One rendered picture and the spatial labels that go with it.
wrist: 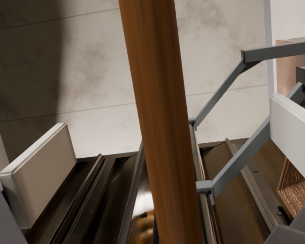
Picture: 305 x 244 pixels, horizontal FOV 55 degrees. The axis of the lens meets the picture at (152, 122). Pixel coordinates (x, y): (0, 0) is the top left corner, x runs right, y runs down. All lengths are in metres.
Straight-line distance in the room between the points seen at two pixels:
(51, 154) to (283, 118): 0.13
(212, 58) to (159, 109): 3.70
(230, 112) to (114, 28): 1.85
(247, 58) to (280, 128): 0.89
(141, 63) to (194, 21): 3.67
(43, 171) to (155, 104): 0.07
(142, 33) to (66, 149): 0.09
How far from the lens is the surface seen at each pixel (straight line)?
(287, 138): 0.17
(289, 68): 1.77
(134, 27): 0.16
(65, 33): 4.06
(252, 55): 1.06
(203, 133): 4.04
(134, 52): 0.16
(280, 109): 0.17
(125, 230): 0.96
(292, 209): 1.19
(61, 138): 0.19
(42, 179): 0.16
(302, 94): 0.62
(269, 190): 1.36
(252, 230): 1.14
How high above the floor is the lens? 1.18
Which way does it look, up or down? 6 degrees up
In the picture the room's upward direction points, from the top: 97 degrees counter-clockwise
